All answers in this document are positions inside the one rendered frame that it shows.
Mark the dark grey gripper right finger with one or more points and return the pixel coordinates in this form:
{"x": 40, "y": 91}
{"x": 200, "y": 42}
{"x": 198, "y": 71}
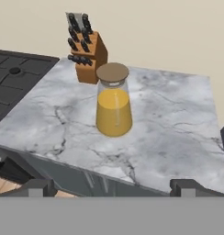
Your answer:
{"x": 187, "y": 186}

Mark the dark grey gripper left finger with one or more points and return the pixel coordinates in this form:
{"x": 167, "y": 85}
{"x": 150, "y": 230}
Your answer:
{"x": 40, "y": 186}

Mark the glass pitcher with orange juice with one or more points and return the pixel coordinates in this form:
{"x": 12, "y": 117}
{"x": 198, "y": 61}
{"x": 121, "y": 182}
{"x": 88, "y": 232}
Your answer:
{"x": 114, "y": 104}

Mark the black hob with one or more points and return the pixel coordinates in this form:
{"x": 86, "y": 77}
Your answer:
{"x": 16, "y": 79}

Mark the wooden knife block with knives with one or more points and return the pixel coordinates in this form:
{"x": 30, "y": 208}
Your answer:
{"x": 90, "y": 58}

